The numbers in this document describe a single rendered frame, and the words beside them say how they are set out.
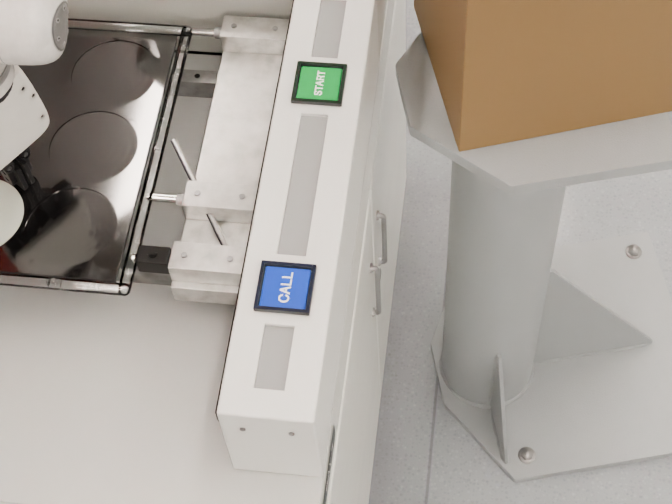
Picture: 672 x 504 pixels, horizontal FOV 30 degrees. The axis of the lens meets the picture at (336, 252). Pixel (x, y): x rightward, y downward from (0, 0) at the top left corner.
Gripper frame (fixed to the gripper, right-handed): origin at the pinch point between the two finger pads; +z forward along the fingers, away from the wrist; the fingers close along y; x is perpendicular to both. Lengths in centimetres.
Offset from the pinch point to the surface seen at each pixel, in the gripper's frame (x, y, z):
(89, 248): -12.6, -1.4, 2.1
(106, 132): -2.7, 10.7, 2.2
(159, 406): -28.2, -8.2, 9.8
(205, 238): -20.6, 8.2, 4.0
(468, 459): -40, 36, 92
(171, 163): -6.7, 15.4, 10.1
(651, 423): -60, 61, 91
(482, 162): -36, 39, 10
